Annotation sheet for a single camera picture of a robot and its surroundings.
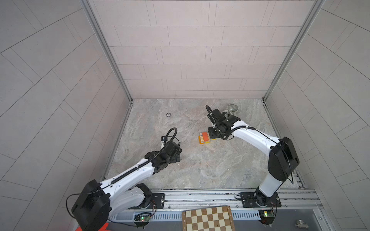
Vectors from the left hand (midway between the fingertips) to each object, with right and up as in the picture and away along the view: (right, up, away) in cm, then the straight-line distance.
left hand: (175, 153), depth 84 cm
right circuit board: (+46, -25, -16) cm, 55 cm away
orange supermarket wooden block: (+16, +6, +6) cm, 18 cm away
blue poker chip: (-8, +22, +24) cm, 34 cm away
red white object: (-28, -26, -22) cm, 44 cm away
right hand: (+21, +11, +3) cm, 24 cm away
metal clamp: (+59, -26, -20) cm, 67 cm away
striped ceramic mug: (+41, +26, +25) cm, 54 cm away
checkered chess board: (+22, -24, -19) cm, 38 cm away
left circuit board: (-12, -23, -19) cm, 33 cm away
